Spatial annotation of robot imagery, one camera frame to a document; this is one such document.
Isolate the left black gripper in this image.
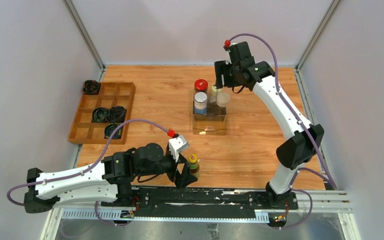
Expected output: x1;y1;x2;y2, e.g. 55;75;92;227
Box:
137;147;199;188

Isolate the yellow cap sauce bottle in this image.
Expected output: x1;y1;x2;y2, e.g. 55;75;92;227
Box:
188;153;200;178

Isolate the red lid sauce jar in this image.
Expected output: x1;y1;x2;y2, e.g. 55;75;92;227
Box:
194;79;209;93

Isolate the silver lid glass jar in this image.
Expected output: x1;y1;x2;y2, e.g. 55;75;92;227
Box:
216;92;231;108

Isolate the yellow lid spice bottle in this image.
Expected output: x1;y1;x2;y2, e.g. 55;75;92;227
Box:
208;84;220;104

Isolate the silver lid blue bottle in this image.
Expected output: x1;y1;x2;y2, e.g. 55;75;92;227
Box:
193;92;208;115

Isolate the clear plastic organizer bin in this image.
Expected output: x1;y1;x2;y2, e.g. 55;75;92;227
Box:
191;92;228;136

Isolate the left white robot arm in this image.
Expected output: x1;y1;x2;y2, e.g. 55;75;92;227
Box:
23;143;198;214

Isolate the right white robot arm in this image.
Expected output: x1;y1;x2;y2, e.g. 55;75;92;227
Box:
214;40;325;209

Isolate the wooden compartment tray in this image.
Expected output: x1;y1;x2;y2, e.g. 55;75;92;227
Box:
67;80;136;145

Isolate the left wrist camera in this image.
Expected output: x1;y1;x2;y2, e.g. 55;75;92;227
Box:
168;135;189;163

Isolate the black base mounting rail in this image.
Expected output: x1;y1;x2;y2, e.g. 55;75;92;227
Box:
100;186;299;219

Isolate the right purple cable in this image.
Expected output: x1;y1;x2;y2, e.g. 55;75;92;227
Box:
224;33;338;231

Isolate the purple cable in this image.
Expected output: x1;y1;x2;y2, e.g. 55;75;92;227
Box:
6;118;176;227
224;33;338;231

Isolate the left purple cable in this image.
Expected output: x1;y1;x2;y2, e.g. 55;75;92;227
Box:
6;118;176;227

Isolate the black cable coil lower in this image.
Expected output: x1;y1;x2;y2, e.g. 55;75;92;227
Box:
104;122;124;140

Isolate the black cable coil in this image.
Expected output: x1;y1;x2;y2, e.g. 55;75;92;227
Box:
91;107;110;124
107;105;127;124
104;122;124;140

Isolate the black cable coil middle right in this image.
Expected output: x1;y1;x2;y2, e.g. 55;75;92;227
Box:
107;105;127;124

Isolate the black cable coil middle left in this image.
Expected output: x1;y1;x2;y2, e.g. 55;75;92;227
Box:
91;107;110;124

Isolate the black cable coil outside tray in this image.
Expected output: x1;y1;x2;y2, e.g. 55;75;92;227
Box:
82;79;101;96

